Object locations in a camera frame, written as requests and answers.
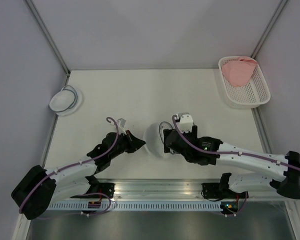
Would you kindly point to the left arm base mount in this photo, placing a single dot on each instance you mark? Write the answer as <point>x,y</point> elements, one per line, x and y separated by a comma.
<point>100,187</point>

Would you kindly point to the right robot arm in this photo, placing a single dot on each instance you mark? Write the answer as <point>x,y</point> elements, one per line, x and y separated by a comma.
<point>267,171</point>

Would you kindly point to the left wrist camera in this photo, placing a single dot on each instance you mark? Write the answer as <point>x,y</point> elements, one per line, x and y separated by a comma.
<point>121,124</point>

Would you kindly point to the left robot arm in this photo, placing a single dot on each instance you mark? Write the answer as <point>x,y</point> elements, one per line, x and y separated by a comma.
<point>40,187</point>

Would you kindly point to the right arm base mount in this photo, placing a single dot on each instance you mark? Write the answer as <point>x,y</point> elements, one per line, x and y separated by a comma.
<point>220,191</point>

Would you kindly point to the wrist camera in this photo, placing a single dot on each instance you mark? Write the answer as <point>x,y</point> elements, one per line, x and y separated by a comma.
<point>185,122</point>
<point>121,124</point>

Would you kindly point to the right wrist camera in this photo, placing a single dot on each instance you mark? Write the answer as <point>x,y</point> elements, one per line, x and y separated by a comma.
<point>185,122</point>

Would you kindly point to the pink bra in basket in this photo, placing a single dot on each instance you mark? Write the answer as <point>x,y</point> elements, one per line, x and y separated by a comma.
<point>239,71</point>

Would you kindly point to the aluminium table edge rail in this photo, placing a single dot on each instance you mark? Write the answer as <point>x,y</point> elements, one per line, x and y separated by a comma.
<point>164,187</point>

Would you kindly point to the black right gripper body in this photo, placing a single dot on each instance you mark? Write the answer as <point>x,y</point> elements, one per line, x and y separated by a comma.
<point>194,134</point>

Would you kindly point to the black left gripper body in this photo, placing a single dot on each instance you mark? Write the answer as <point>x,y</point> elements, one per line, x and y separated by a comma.
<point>125,143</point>

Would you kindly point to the white slotted cable duct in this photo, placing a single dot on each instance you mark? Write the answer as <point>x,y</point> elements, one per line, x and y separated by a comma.
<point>72,205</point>

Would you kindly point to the white perforated plastic basket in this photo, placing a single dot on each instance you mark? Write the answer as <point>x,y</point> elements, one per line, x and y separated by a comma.
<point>251,95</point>

